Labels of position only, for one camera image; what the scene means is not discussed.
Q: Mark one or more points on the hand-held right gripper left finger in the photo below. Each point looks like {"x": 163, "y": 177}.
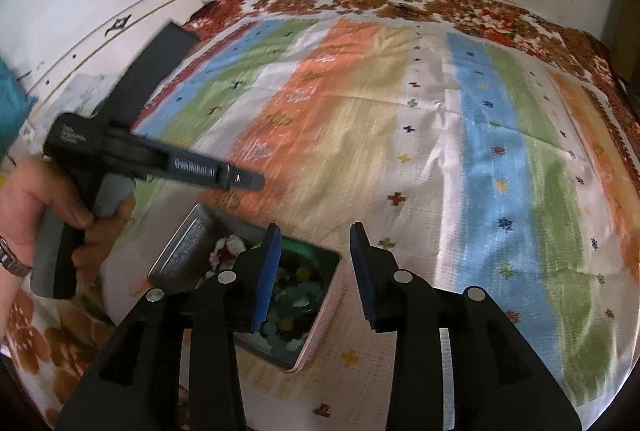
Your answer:
{"x": 265, "y": 281}

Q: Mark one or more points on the white panelled cabinet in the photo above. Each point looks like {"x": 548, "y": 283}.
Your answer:
{"x": 75, "y": 46}

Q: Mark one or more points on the person's left hand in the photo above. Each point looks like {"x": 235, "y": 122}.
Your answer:
{"x": 25, "y": 201}

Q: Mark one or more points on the metal tin box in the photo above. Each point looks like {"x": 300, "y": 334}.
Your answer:
{"x": 185, "y": 251}

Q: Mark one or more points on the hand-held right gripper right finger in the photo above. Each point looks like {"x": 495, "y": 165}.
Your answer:
{"x": 364, "y": 276}

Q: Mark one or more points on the teal cloth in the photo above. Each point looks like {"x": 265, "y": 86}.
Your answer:
{"x": 12, "y": 111}

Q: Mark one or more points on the colourful striped cloth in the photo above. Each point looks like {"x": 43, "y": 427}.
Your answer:
{"x": 450, "y": 1}

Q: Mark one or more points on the silver wristwatch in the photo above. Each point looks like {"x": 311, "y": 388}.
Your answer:
{"x": 12, "y": 261}

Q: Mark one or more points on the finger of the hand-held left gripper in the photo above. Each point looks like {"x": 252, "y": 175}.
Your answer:
{"x": 245, "y": 180}

